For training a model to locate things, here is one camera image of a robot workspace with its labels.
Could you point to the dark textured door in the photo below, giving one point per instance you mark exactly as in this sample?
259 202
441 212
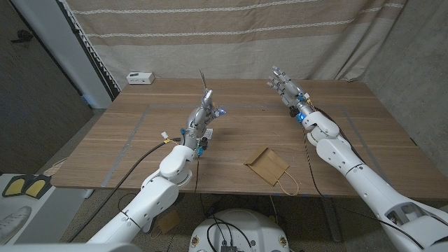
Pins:
35 105

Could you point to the small brown floor paper bag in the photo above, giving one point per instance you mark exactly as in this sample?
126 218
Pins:
169 221

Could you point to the white door frame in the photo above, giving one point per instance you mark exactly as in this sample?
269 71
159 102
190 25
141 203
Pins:
63 45

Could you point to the beige striped curtain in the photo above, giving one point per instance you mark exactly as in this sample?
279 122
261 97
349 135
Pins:
227 45

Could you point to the grey table leg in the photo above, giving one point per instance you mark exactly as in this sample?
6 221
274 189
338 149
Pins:
332 220

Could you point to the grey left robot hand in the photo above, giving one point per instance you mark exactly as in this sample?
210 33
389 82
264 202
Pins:
201 120

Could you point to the grey backdrop cloth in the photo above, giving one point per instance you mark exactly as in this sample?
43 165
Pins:
420 42

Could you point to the white shoe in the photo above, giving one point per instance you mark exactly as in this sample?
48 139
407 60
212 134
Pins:
14 224

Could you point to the white floor platform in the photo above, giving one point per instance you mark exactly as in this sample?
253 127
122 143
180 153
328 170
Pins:
45 210

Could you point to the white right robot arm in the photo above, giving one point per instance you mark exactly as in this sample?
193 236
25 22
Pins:
364 175

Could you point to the white power strip box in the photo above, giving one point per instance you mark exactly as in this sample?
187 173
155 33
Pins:
140 77

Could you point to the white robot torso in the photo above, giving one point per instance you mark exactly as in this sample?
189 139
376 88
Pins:
252 227

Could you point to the white table leg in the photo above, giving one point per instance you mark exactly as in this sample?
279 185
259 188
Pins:
148 225

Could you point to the yellow black pad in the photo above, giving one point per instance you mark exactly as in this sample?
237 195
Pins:
36 187
14 186

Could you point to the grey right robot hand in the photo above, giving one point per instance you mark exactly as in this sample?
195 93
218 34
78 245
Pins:
290 91

